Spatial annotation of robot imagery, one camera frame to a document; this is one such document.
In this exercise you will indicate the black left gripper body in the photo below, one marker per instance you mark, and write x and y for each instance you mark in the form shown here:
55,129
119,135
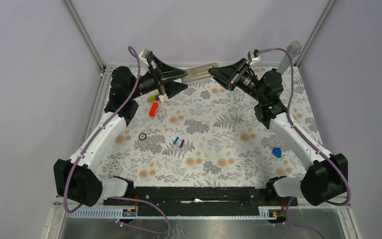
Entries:
151,81

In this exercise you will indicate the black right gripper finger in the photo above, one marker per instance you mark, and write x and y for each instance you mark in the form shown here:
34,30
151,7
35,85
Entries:
225,80
229,70

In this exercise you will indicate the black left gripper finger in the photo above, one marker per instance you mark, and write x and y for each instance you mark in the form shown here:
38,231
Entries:
173,88
167,72

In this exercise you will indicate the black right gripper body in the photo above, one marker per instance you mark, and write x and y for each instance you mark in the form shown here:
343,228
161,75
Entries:
245,81

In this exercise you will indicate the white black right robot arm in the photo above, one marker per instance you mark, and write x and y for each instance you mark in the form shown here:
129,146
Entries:
326,174

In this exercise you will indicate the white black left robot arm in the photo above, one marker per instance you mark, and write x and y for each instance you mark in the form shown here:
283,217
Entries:
75,177

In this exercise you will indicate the white plastic block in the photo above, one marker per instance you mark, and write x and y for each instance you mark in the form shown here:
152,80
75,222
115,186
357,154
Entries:
161,98

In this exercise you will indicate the green and purple block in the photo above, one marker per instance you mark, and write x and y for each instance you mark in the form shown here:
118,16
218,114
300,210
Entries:
153,98

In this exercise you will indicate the red plastic block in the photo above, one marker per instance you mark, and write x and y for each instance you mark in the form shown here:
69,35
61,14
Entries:
153,109

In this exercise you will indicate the poker chip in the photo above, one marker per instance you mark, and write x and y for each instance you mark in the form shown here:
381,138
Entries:
142,136

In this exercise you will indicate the grey microphone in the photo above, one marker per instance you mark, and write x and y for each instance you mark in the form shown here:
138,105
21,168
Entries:
294,49

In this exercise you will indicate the blue plastic piece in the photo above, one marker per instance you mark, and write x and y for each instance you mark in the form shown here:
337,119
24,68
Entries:
277,152

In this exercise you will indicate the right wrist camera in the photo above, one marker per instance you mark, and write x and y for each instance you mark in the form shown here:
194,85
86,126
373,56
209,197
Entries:
253,56

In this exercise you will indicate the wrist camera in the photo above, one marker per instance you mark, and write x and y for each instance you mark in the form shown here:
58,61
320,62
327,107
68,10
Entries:
253,56
145,55

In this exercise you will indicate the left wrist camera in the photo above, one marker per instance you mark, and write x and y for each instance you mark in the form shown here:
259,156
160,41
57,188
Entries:
145,55

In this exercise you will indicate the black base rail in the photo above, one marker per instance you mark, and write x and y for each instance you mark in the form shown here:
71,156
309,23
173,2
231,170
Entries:
201,201

